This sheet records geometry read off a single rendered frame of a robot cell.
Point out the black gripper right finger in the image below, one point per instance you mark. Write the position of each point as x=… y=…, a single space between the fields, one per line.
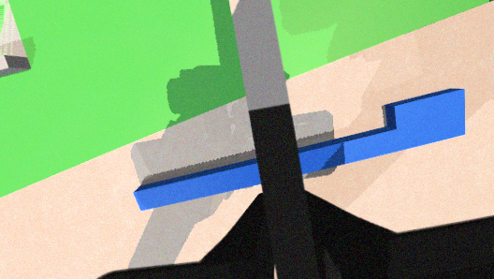
x=350 y=247

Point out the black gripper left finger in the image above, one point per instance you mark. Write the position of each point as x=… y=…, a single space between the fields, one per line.
x=245 y=252

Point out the green flat mat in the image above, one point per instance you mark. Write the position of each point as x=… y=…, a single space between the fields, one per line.
x=106 y=73

